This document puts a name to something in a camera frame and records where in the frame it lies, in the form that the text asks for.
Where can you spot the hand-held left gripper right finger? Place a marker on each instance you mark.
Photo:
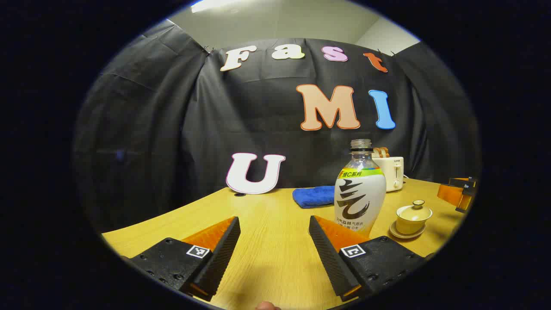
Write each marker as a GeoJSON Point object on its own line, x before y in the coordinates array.
{"type": "Point", "coordinates": [331, 262]}

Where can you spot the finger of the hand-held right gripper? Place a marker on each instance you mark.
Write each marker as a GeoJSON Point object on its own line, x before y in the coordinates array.
{"type": "Point", "coordinates": [452, 196]}
{"type": "Point", "coordinates": [462, 182]}

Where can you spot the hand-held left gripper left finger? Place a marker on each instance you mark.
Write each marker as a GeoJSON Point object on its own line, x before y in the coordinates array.
{"type": "Point", "coordinates": [217, 262]}

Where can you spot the clear water bottle white label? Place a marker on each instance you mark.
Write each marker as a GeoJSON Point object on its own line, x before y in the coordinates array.
{"type": "Point", "coordinates": [359, 202]}

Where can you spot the white toaster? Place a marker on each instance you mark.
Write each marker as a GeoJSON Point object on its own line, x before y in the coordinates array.
{"type": "Point", "coordinates": [392, 174]}

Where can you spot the blue folded towel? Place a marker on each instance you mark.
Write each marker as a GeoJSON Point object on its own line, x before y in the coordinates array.
{"type": "Point", "coordinates": [312, 197]}

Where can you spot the black backdrop cloth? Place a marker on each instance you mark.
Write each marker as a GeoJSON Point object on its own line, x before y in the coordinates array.
{"type": "Point", "coordinates": [172, 129]}

